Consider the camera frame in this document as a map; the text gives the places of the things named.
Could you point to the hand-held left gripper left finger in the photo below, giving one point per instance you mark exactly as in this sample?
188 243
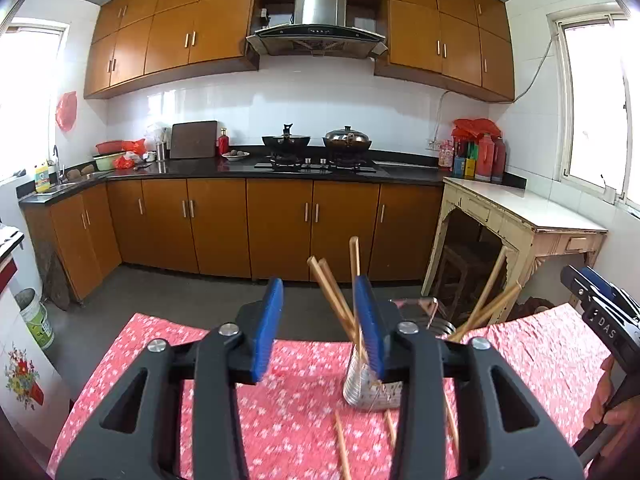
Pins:
265 330

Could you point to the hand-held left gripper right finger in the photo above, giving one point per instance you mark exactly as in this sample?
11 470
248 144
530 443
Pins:
370 330

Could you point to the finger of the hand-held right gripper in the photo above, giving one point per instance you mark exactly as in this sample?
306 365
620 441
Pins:
575 285
600 282

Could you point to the set of wooden chopsticks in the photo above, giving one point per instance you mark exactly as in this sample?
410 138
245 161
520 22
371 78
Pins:
354 255

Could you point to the person's right hand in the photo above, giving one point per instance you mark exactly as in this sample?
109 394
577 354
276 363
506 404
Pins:
600 390

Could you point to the red floral tablecloth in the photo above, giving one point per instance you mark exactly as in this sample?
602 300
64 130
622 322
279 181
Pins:
300 410

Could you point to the cream wooden side table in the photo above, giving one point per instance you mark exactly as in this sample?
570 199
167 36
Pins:
520 205

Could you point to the wooden stool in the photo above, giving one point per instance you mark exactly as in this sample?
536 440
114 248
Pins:
455 270

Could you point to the wooden base cabinets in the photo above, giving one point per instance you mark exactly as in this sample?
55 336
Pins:
220 225

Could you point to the dark red thermos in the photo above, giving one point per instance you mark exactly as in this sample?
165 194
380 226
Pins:
498 162

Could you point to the orange-red thermos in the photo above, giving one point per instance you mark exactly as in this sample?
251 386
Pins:
484 160

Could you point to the yellow box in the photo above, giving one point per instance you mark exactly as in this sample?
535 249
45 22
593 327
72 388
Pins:
469 167

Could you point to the blue box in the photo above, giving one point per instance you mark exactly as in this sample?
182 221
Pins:
459 166

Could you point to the gas stove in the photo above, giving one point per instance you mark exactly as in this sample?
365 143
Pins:
315 166

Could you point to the black kitchen countertop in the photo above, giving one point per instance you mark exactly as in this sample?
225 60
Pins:
200 167

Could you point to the plate with food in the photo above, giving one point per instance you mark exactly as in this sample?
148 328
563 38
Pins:
235 155

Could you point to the large barred window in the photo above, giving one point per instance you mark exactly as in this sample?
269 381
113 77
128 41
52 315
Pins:
595 105

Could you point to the pink bottle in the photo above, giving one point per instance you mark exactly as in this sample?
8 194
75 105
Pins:
446 155

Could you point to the red bag over thermoses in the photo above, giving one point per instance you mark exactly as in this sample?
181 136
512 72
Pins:
475 127

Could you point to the red bottle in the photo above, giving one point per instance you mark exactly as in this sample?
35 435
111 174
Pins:
223 144

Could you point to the wok with metal lid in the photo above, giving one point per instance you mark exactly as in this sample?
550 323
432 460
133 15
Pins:
347 136

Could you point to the dark wooden cutting board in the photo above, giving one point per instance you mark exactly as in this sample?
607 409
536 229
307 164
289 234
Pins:
194 140

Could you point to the metal cup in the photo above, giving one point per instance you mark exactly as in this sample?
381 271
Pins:
161 151

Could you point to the dark mesh sack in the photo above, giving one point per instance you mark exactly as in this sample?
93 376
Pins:
52 280

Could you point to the red plastic bag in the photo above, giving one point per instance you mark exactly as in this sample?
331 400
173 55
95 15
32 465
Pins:
123 162
135 146

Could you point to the white plastic bag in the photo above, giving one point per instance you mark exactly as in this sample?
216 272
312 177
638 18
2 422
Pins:
157 132

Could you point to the white paint bucket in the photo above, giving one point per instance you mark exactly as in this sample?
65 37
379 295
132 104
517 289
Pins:
35 320

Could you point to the green basin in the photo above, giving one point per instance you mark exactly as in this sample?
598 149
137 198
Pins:
105 162

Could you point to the red basin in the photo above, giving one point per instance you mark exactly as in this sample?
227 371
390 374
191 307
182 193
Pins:
110 147

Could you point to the steel sink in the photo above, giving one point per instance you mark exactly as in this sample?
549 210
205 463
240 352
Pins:
75 182

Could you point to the white cabinet with flower sticker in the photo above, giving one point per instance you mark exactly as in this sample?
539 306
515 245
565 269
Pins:
25 375

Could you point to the sink faucet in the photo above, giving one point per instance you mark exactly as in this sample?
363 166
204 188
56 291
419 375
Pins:
57 162

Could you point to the yellow detergent bottle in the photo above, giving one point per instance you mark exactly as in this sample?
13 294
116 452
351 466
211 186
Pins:
43 177

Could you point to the steel range hood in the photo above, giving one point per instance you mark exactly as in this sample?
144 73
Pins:
320 5

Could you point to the wall socket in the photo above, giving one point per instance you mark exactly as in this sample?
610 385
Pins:
433 144

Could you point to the red bag hanging on wall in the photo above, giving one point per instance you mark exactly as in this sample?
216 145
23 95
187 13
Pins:
66 110

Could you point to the wooden wall cabinets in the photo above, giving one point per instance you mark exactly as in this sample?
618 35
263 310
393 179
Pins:
170 40

